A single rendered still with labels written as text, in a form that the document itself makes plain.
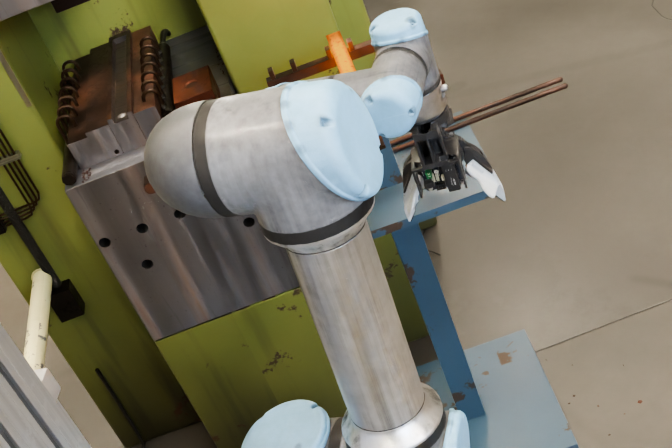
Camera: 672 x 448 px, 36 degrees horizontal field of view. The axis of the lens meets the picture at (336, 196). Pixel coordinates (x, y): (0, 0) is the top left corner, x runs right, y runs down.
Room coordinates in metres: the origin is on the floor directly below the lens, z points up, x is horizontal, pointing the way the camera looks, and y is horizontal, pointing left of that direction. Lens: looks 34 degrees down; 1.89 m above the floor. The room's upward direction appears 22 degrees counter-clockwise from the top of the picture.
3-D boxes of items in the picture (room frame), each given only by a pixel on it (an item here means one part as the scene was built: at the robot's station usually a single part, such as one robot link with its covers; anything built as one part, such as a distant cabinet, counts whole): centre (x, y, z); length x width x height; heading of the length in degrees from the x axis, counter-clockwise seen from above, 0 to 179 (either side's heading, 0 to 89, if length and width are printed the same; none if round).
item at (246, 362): (2.12, 0.31, 0.23); 0.56 x 0.38 x 0.47; 178
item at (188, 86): (1.96, 0.19, 0.95); 0.12 x 0.09 x 0.07; 178
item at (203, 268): (2.12, 0.31, 0.69); 0.56 x 0.38 x 0.45; 178
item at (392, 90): (1.17, -0.10, 1.23); 0.11 x 0.11 x 0.08; 66
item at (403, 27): (1.25, -0.16, 1.23); 0.09 x 0.08 x 0.11; 156
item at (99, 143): (2.12, 0.37, 0.96); 0.42 x 0.20 x 0.09; 178
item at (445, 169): (1.24, -0.16, 1.07); 0.09 x 0.08 x 0.12; 164
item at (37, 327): (1.83, 0.72, 0.62); 0.44 x 0.05 x 0.05; 178
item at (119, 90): (2.11, 0.34, 0.99); 0.42 x 0.05 x 0.01; 178
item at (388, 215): (1.72, -0.11, 0.73); 0.40 x 0.30 x 0.02; 86
